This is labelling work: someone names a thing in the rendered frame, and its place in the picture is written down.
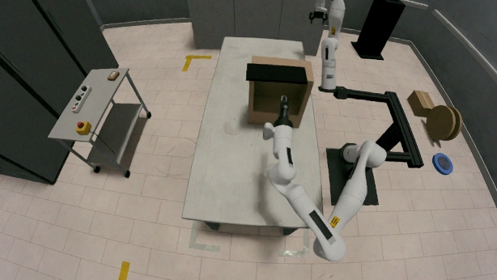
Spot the tan open-front wooden cabinet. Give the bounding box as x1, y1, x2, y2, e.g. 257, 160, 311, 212
248, 56, 314, 128

